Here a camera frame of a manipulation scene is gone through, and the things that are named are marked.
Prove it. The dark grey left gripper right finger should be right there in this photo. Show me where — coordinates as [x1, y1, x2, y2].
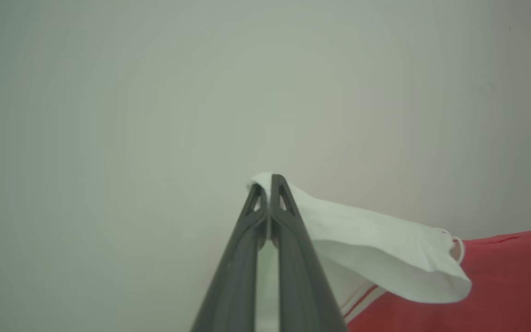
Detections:
[269, 174, 348, 332]

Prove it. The red basketball jersey white trim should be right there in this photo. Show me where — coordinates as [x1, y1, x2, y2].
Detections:
[246, 172, 531, 332]

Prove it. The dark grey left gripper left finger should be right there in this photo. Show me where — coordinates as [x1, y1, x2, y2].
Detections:
[190, 183, 271, 332]

